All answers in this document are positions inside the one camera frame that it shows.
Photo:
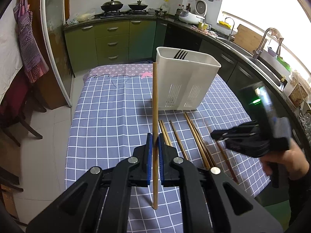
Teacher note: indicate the left gripper blue-padded camera right finger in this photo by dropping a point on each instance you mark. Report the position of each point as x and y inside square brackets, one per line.
[210, 200]

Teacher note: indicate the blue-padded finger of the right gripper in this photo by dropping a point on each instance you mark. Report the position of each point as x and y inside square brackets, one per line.
[246, 131]

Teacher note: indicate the left gripper blue-padded camera left finger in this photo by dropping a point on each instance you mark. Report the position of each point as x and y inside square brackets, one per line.
[99, 200]

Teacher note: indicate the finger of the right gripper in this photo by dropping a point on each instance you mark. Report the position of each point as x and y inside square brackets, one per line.
[250, 146]

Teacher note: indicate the dark brown chopstick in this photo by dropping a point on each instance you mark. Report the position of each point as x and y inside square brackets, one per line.
[224, 156]

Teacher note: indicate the light bamboo chopstick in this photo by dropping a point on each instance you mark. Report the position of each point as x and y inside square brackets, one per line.
[165, 133]
[155, 136]

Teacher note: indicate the black plastic fork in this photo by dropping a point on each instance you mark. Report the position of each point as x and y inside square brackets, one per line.
[181, 54]

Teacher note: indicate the steel kitchen faucet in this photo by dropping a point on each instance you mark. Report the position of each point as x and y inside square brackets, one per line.
[274, 32]

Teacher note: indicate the person's right hand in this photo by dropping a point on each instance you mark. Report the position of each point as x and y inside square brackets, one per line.
[293, 160]

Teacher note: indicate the stainless steel sink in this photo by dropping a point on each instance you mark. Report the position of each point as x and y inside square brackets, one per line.
[276, 77]

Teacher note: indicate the white plastic utensil holder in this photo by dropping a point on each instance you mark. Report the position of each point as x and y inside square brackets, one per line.
[182, 84]

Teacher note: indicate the wooden cutting board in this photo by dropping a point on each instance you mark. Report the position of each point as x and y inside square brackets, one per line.
[247, 38]

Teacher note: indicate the blue checkered tablecloth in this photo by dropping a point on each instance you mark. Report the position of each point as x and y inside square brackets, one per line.
[113, 116]

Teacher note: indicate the small steel faucet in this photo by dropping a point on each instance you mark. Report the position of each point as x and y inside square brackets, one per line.
[230, 27]

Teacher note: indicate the yellow mug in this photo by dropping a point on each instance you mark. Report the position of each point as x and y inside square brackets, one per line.
[204, 26]

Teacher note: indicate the dark wooden chair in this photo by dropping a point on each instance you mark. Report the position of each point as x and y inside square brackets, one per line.
[13, 104]

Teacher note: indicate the white rice cooker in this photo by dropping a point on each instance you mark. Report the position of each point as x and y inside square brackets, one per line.
[199, 16]

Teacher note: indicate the purple hanging apron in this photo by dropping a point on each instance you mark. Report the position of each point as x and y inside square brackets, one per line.
[34, 64]

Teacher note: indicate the green lower cabinets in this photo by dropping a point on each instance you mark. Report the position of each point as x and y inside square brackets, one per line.
[114, 42]

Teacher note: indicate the white hanging sheet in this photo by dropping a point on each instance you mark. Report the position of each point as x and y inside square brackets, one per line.
[10, 57]

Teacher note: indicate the gas stove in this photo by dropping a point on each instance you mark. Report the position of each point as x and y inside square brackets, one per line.
[123, 13]

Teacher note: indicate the black wok right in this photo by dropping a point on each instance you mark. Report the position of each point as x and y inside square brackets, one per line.
[138, 6]

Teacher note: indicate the black wok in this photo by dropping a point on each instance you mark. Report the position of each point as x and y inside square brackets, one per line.
[111, 6]
[138, 6]

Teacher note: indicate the black wok left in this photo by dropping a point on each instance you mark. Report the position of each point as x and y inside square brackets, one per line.
[111, 6]

